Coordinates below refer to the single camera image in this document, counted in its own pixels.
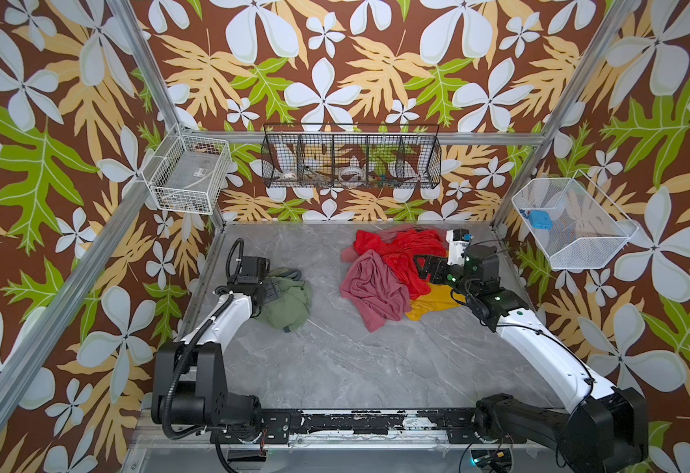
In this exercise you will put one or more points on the red cloth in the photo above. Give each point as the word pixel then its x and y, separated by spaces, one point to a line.
pixel 399 254

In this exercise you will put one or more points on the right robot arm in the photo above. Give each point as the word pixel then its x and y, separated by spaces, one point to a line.
pixel 599 428

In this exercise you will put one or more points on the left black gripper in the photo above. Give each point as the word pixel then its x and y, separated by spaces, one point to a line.
pixel 273 289

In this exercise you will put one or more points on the olive green cloth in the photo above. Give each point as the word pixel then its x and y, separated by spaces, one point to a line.
pixel 287 304

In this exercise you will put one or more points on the black wire basket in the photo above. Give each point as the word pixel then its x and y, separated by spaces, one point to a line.
pixel 350 155

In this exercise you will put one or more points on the black mounting rail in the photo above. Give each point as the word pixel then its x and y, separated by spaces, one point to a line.
pixel 289 427

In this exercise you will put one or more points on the yellow cloth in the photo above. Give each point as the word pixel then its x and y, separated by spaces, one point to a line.
pixel 438 299

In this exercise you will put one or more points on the dusty pink cloth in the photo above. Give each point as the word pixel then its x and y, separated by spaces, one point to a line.
pixel 377 294

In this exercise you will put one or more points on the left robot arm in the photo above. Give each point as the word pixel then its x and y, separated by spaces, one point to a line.
pixel 191 393

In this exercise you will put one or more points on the blue object in basket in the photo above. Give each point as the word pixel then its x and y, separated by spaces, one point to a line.
pixel 540 220

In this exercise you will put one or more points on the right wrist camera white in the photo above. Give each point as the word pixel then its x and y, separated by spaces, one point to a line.
pixel 458 241

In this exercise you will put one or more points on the white mesh basket right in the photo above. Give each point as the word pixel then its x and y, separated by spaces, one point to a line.
pixel 590 228

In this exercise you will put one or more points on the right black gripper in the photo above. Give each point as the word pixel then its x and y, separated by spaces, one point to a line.
pixel 439 271

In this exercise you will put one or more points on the white wire basket left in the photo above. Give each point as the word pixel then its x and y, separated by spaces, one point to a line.
pixel 187 171

